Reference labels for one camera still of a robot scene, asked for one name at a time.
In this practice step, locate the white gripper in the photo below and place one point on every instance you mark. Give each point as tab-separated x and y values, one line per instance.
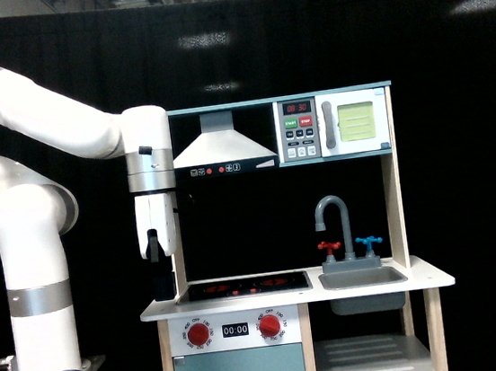
157	236

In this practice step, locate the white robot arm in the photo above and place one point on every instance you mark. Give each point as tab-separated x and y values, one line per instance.
35	211

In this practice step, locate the black toy stovetop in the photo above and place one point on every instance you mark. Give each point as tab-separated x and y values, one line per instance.
236	287

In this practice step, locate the left red oven knob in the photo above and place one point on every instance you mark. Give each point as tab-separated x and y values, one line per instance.
198	334

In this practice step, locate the red oven knob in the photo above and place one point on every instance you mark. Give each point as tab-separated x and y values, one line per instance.
198	334
269	326

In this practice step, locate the right red oven knob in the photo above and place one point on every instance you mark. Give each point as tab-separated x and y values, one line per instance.
269	326

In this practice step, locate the grey toy range hood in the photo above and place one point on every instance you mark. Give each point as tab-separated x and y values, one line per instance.
221	150

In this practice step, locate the grey toy sink basin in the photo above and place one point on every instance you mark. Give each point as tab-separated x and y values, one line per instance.
357	287

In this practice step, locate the white toy microwave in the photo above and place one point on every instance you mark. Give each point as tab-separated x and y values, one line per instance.
333	124

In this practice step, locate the grey lower shelf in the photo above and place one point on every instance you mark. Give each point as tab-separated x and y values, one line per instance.
387	352

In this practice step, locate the black backdrop curtain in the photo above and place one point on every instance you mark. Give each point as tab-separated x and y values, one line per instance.
443	71

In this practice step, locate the wooden toy kitchen frame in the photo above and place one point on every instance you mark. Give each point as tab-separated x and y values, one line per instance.
278	232

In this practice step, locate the red faucet handle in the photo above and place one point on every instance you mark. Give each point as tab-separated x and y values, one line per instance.
329	249

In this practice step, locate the blue faucet handle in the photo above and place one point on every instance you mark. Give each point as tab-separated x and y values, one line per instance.
369	242

